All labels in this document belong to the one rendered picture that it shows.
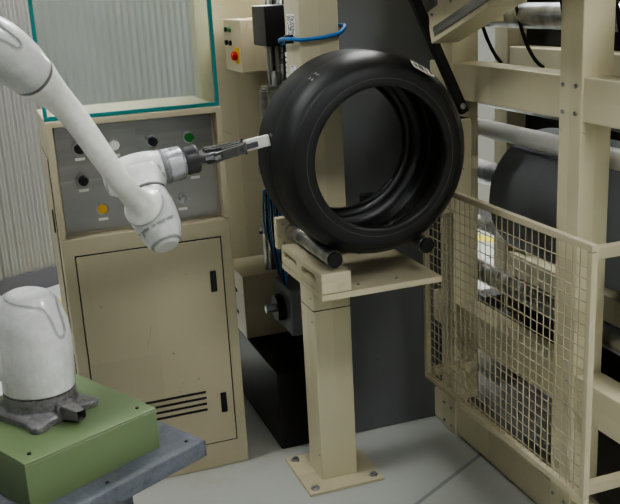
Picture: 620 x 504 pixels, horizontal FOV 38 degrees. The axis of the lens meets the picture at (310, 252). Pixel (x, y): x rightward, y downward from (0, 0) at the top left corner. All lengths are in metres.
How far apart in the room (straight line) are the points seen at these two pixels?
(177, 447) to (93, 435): 0.21
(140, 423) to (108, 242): 1.04
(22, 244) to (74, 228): 2.49
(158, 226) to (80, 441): 0.57
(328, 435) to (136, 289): 0.80
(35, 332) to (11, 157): 3.45
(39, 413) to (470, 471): 1.68
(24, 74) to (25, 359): 0.59
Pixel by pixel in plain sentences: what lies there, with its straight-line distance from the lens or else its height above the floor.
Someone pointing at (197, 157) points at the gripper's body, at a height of 1.21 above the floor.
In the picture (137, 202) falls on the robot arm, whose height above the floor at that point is 1.15.
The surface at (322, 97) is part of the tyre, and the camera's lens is 2.37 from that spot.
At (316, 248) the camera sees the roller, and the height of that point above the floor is 0.91.
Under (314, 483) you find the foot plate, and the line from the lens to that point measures 3.16.
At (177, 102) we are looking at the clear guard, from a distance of 2.95.
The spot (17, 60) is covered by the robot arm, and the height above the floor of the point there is 1.51.
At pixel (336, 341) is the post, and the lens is 2.98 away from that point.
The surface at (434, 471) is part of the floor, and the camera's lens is 3.23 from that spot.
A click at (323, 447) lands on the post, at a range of 3.12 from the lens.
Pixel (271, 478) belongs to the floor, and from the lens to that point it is 3.23.
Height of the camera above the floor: 1.62
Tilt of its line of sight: 16 degrees down
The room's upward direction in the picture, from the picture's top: 3 degrees counter-clockwise
